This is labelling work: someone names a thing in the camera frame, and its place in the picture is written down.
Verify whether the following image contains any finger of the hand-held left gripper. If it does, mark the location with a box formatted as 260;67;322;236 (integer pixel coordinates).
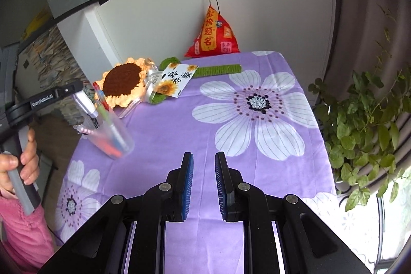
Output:
54;80;85;99

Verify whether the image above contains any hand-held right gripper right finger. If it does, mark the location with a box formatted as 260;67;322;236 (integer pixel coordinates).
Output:
214;151;373;274

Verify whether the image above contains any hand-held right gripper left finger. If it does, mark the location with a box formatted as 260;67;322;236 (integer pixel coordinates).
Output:
39;152;194;274

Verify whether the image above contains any white correction tape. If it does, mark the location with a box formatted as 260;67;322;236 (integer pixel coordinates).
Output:
73;90;101;130

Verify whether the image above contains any red pen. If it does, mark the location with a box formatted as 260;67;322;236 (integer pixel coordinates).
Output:
92;82;123;156

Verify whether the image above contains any translucent plastic pen cup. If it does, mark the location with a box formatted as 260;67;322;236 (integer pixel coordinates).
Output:
73;109;135;160

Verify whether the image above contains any person's left forearm pink sleeve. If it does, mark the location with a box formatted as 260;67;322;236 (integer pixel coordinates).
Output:
0;194;56;273

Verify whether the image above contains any person's left hand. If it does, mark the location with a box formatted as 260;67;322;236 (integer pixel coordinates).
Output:
0;128;40;198

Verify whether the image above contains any pile of papers and magazines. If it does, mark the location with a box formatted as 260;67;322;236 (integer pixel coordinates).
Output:
19;25;97;125

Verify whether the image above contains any clear striped pen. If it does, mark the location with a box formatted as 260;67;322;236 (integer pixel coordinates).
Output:
73;124;94;135

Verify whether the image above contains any crochet sunflower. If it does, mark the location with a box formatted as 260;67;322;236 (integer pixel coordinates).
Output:
93;56;243;108

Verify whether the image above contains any purple floral tablecloth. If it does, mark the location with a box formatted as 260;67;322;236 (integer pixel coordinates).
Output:
54;51;338;274

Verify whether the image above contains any blue pen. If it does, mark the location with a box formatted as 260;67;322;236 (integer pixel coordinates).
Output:
111;128;126;152

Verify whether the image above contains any yellow item behind glass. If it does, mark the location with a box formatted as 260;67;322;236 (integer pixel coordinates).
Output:
21;7;52;40

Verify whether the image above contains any white ribbon bow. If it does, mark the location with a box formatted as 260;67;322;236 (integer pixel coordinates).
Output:
141;59;162;102

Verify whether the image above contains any sunflower print card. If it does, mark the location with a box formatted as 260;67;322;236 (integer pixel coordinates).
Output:
153;62;198;99

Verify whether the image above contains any red pyramid pouch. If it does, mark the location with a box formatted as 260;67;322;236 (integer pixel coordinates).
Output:
184;0;241;58

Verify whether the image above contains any green potted plant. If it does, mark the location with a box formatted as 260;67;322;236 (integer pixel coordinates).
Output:
308;4;411;213

